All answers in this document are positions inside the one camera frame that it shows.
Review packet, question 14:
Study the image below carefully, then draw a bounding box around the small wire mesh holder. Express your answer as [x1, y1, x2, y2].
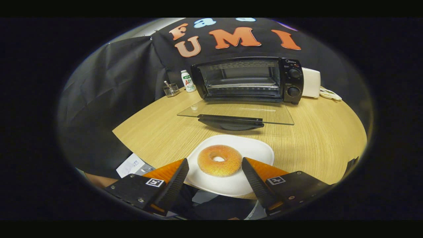
[163, 81, 180, 97]

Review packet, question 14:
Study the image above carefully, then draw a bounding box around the white bottle green label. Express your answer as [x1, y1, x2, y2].
[180, 70, 197, 93]

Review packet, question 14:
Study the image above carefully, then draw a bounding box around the white bread toaster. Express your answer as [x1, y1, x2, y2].
[301, 67, 321, 98]

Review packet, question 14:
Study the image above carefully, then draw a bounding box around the black toaster oven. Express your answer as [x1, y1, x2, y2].
[177, 57, 304, 131]

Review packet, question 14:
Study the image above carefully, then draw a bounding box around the black backdrop cloth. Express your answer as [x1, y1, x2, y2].
[57, 18, 370, 179]

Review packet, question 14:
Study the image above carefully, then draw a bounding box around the golden ring doughnut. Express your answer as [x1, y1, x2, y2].
[197, 145, 243, 177]

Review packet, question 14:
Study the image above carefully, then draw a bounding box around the white plate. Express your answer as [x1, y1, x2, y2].
[184, 134, 275, 197]

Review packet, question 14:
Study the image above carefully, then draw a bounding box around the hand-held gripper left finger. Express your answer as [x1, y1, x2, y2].
[105, 158, 189, 217]

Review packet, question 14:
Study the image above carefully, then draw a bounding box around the small white snack dish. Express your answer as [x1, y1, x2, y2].
[319, 88, 343, 101]

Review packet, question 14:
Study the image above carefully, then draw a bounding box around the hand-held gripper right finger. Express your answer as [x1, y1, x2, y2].
[242, 157, 334, 215]

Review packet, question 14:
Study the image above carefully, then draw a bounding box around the white paper sheet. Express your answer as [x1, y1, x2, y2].
[116, 153, 146, 178]

